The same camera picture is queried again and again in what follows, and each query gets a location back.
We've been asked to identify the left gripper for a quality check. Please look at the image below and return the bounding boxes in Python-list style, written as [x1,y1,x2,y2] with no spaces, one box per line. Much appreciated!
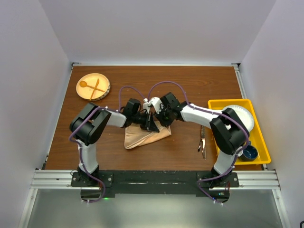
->
[131,111,159,132]

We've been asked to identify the beige cloth napkin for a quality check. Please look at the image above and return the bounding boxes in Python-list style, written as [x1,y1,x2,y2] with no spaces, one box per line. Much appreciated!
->
[124,124,171,150]

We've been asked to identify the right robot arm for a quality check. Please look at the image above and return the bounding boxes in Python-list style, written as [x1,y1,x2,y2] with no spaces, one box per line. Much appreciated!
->
[150,93,255,187]

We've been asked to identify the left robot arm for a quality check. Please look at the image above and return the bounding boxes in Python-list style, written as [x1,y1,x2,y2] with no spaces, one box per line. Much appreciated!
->
[69,98,160,187]

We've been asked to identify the wooden knife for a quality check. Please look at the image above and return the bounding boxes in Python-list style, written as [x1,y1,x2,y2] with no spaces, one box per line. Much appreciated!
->
[90,78,99,100]

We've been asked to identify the round bamboo plate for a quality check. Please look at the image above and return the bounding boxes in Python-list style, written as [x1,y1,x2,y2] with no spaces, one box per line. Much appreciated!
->
[76,73,111,101]

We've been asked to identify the white paper plate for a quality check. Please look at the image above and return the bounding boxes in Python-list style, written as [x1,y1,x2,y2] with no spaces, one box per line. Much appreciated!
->
[223,105,255,132]

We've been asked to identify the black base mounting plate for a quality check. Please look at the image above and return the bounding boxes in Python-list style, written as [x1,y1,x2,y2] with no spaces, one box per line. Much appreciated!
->
[71,170,239,202]

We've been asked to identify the wooden spoon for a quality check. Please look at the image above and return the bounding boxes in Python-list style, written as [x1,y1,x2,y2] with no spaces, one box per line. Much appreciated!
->
[79,81,105,92]

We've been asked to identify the dark blue mug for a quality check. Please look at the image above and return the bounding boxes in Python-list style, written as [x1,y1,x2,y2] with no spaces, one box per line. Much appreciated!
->
[239,144,258,162]

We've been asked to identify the yellow plastic bin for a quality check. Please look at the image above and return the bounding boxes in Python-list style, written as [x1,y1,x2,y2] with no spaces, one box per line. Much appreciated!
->
[208,99,271,166]

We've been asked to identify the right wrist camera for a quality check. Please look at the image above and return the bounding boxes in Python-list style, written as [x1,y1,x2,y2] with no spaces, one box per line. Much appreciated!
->
[148,97,164,114]

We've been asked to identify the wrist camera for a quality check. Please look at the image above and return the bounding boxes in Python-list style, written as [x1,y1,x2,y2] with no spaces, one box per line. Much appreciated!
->
[148,97,164,114]
[142,98,153,113]

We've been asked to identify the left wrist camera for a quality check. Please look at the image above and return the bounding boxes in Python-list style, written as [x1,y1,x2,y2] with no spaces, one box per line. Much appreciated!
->
[142,98,153,113]

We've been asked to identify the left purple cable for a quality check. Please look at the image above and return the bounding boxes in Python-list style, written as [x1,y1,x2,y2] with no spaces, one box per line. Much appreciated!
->
[68,85,149,205]

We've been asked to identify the aluminium frame rail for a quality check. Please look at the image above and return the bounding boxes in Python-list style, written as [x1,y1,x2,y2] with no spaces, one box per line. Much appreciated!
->
[30,170,280,190]

